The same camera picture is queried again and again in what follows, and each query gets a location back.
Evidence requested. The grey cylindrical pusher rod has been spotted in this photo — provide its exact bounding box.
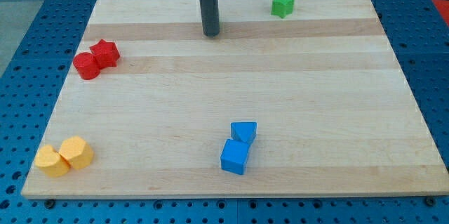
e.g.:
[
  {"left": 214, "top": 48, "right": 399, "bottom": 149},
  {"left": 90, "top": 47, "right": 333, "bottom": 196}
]
[{"left": 199, "top": 0, "right": 220, "bottom": 37}]

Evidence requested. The light wooden board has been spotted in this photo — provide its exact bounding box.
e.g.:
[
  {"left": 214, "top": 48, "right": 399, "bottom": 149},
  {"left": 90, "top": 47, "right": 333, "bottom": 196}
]
[{"left": 22, "top": 0, "right": 448, "bottom": 199}]

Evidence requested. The yellow heart block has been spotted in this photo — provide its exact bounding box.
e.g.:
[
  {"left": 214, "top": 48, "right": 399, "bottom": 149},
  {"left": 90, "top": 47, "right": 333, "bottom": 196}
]
[{"left": 34, "top": 145, "right": 70, "bottom": 178}]

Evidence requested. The yellow hexagon block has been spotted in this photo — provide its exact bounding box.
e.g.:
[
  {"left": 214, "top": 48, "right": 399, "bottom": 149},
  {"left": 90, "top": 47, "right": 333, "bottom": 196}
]
[{"left": 59, "top": 136, "right": 94, "bottom": 170}]

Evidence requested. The blue triangle block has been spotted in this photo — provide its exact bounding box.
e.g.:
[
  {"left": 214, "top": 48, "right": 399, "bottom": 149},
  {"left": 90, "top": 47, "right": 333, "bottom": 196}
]
[{"left": 230, "top": 121, "right": 257, "bottom": 145}]

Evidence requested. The red star block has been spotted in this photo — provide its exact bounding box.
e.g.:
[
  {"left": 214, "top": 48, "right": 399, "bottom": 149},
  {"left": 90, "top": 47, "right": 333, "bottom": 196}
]
[{"left": 89, "top": 39, "right": 120, "bottom": 70}]

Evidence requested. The blue cube block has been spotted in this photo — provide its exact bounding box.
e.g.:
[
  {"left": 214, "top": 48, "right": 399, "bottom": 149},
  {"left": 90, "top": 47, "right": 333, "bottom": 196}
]
[{"left": 220, "top": 139, "right": 250, "bottom": 175}]

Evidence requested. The green star block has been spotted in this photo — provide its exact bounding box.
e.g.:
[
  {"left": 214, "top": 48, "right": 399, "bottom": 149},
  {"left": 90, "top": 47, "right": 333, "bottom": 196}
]
[{"left": 271, "top": 0, "right": 295, "bottom": 18}]

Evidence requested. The red cylinder block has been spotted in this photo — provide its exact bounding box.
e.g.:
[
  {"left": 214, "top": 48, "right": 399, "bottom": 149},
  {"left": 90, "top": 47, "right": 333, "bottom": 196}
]
[{"left": 72, "top": 52, "right": 100, "bottom": 80}]

